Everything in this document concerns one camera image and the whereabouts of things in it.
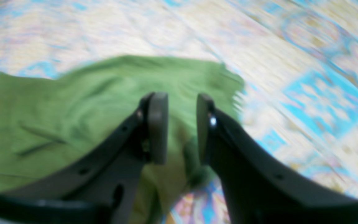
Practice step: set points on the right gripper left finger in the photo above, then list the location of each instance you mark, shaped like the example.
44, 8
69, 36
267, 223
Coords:
99, 188

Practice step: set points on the patterned tile tablecloth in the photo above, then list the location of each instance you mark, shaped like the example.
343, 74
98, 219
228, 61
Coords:
299, 59

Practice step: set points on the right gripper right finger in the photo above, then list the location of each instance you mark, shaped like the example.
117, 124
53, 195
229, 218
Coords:
259, 189

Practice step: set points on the olive green t-shirt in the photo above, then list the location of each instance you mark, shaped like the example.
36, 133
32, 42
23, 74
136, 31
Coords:
47, 124

